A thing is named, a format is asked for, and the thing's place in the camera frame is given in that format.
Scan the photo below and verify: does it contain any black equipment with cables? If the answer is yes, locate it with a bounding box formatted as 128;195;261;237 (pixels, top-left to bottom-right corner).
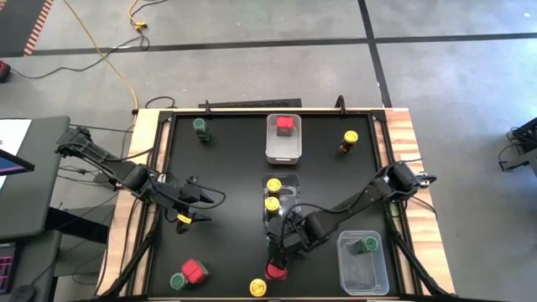
498;116;537;173

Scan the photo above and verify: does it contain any smoky translucent plastic bin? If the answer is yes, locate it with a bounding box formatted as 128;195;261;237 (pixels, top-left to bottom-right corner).
261;173;304;230

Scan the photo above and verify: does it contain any white paper sheet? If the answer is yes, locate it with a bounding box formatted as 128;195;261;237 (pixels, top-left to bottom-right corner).
0;119;33;190

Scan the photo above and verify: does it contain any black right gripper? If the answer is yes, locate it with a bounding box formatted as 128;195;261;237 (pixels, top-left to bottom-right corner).
267;211;314;269

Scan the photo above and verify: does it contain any black cable loop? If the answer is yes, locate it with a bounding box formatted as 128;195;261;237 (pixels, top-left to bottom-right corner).
144;96;176;110

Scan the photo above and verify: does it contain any green lid spice jar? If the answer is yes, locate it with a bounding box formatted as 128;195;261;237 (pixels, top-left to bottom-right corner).
169;272;189;292
192;117;211;143
351;236;379;256

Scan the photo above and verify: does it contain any small lit control panel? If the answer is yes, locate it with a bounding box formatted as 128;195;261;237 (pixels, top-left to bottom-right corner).
0;242;18;295

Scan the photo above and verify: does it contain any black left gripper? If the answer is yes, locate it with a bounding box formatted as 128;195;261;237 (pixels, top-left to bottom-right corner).
157;178;216;234

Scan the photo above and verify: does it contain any black floor cable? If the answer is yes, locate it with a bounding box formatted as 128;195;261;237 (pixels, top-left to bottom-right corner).
10;24;152;81

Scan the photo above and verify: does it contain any black computer mouse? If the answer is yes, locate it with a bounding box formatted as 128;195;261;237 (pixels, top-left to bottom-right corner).
14;284;39;302

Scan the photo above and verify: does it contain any dark mat with striped edge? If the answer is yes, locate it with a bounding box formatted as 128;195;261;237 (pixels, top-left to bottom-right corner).
0;0;55;58

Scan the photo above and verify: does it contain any long yellow floor cable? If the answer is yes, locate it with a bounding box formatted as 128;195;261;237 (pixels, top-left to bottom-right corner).
61;0;139;111

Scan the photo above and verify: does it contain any white plastic bin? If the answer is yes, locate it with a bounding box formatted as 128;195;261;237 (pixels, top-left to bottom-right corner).
265;113;303;165

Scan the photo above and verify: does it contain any clear plastic container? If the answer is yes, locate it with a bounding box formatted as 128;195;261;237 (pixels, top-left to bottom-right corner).
336;229;390;297

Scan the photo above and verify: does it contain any red lid paprika tin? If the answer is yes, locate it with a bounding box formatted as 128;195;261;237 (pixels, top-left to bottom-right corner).
180;258;210;286
264;262;289;281
275;116;295;138

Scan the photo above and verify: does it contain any grey side desk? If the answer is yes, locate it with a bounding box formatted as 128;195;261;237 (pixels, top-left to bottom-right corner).
0;116;71;241

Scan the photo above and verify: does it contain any yellow cable with plug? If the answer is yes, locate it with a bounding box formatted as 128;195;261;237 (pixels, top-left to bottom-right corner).
128;0;169;31

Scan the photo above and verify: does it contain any black bar behind table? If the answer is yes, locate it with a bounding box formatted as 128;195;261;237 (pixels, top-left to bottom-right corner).
197;98;303;110

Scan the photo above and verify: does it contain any dark tablet screen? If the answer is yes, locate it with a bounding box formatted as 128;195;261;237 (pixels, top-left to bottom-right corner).
0;148;35;177

